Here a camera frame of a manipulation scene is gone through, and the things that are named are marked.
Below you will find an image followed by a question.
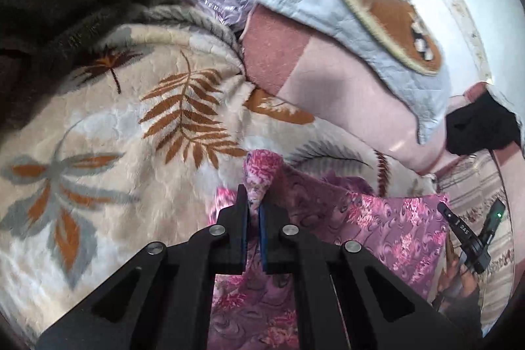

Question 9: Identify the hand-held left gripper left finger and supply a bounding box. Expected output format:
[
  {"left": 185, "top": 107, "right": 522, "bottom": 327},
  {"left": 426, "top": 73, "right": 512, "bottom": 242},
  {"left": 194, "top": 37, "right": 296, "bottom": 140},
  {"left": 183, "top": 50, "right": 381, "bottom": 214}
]
[{"left": 37, "top": 185, "right": 249, "bottom": 350}]

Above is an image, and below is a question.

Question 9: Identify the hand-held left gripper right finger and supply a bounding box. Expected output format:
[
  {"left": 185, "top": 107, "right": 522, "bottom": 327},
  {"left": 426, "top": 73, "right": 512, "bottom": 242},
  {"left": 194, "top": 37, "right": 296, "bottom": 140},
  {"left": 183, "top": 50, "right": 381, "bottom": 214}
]
[{"left": 258, "top": 206, "right": 468, "bottom": 350}]

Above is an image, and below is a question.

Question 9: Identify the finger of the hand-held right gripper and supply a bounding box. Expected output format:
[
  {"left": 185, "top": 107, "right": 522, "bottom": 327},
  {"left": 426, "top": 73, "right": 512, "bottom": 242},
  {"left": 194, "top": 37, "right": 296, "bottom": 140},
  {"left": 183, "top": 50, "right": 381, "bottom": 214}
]
[{"left": 437, "top": 201, "right": 491, "bottom": 274}]

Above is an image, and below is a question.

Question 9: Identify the purple floral garment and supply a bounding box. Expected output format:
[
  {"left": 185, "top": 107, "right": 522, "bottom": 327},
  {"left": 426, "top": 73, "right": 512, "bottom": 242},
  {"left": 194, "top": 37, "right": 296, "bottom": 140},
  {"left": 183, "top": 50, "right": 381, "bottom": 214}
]
[{"left": 207, "top": 149, "right": 450, "bottom": 350}]

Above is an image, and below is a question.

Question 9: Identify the striped floral cushion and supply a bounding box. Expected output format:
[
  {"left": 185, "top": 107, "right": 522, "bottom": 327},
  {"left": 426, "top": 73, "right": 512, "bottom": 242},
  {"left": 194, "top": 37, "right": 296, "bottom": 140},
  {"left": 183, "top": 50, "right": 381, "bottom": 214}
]
[{"left": 435, "top": 151, "right": 517, "bottom": 338}]

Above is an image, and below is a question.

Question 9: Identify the black cloth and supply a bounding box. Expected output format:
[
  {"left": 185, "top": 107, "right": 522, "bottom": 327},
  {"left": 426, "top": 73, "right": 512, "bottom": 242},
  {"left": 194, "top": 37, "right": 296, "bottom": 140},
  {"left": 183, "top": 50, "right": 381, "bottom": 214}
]
[{"left": 445, "top": 90, "right": 522, "bottom": 156}]

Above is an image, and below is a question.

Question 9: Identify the leaf print fleece blanket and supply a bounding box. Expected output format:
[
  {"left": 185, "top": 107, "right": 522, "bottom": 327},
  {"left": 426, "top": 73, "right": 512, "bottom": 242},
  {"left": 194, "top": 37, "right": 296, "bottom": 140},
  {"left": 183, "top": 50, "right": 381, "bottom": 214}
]
[{"left": 0, "top": 3, "right": 441, "bottom": 350}]

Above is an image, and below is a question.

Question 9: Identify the pink bed sheet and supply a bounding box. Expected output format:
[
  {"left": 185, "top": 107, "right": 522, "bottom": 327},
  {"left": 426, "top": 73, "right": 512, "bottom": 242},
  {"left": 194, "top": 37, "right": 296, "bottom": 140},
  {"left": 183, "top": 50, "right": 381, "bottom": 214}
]
[{"left": 240, "top": 3, "right": 525, "bottom": 178}]

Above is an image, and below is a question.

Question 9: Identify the lilac satin cloth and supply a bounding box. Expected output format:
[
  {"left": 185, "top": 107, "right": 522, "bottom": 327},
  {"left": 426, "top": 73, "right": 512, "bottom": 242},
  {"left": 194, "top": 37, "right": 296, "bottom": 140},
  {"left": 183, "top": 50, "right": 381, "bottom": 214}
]
[{"left": 184, "top": 0, "right": 252, "bottom": 31}]

